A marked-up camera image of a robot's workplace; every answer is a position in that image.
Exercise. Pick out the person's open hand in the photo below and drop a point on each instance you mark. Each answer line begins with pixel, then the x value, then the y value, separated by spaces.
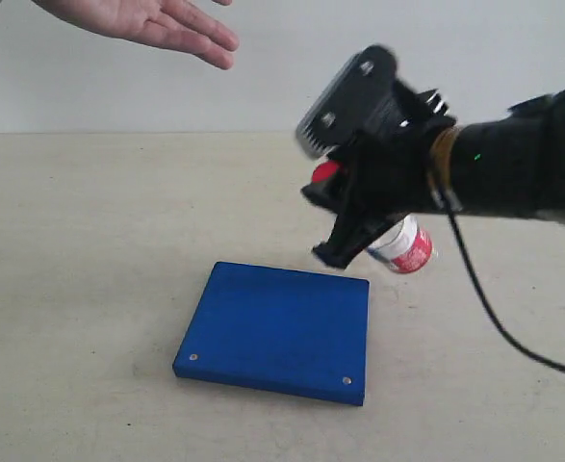
pixel 178 26

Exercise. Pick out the blue binder folder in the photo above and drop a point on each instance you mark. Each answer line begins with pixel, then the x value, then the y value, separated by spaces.
pixel 286 331

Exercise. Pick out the clear bottle red cap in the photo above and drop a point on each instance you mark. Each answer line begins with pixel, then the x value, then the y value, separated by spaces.
pixel 404 248

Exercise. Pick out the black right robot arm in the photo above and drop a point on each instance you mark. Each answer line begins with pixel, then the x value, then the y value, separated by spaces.
pixel 509 168

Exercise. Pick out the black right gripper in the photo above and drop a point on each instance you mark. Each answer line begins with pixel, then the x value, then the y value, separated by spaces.
pixel 384 178

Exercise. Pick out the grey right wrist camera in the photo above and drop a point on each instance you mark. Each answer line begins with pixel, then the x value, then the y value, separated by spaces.
pixel 357 98

